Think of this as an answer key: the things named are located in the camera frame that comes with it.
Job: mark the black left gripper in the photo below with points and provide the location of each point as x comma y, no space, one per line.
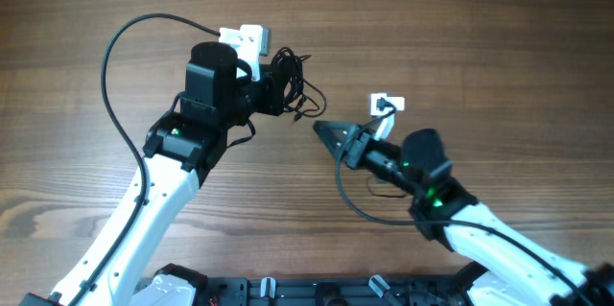
271,82

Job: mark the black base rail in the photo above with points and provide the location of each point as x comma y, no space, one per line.
428,290

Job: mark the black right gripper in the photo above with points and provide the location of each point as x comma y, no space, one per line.
356,141

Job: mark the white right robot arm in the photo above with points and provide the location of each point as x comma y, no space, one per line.
506,267

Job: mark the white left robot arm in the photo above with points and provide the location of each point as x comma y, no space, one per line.
222,90

